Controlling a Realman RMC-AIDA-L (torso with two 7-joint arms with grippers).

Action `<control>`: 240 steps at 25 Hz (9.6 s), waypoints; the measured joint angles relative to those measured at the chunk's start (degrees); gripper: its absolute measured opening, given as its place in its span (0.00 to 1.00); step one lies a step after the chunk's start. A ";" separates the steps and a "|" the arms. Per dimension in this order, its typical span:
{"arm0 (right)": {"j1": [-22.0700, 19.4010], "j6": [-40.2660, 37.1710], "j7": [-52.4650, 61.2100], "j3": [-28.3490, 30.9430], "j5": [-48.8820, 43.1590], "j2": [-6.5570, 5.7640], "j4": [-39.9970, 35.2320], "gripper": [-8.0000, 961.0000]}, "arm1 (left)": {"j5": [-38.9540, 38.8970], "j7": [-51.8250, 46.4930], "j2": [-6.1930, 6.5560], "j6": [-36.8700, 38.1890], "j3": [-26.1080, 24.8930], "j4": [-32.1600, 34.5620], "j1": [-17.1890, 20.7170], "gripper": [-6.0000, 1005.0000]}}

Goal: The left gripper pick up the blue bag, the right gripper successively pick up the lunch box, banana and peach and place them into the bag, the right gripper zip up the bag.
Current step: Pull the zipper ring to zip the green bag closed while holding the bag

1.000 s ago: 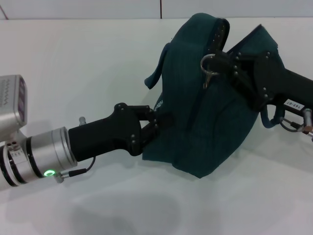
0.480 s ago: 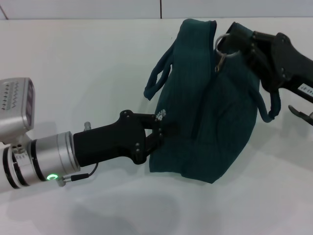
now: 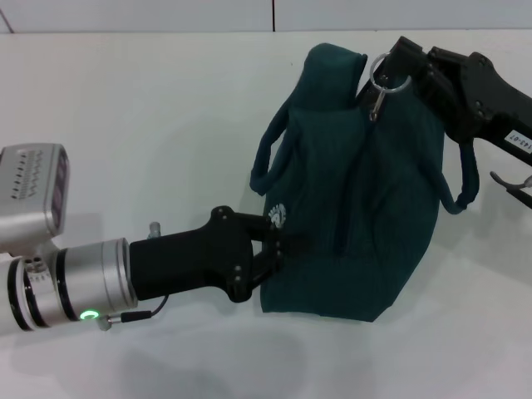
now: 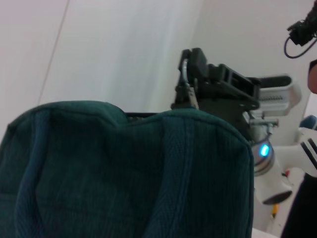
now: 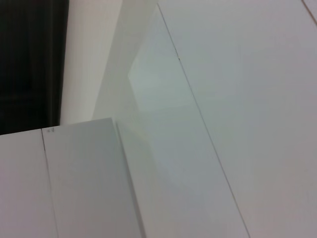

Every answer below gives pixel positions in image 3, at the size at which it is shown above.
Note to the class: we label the dark teal insulated lunch bag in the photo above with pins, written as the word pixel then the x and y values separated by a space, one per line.
pixel 374 208

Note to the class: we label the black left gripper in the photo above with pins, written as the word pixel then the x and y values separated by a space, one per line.
pixel 187 262

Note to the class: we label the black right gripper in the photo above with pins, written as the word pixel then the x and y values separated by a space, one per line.
pixel 498 108

